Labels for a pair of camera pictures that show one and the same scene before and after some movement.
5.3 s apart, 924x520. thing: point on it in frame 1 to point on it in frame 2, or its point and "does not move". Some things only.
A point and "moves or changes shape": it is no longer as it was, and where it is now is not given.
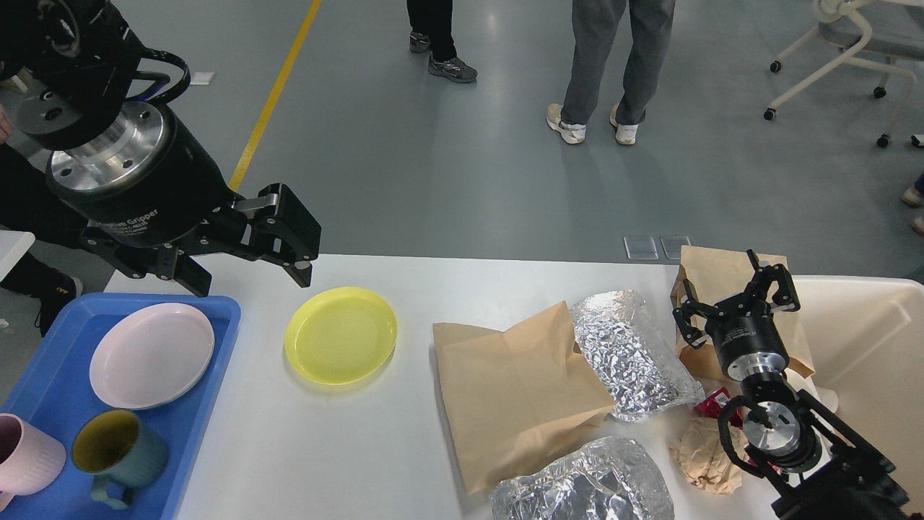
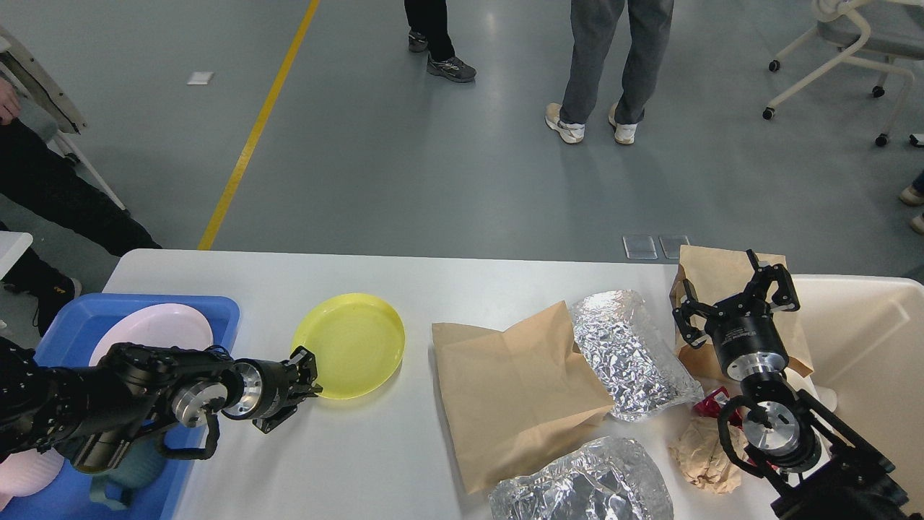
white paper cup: [826, 396] does not move
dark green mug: [123, 452] does not move
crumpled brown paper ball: [707, 460] does not move
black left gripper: [149, 186] to [267, 386]
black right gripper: [748, 342] does not move
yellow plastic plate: [339, 335] moves or changes shape
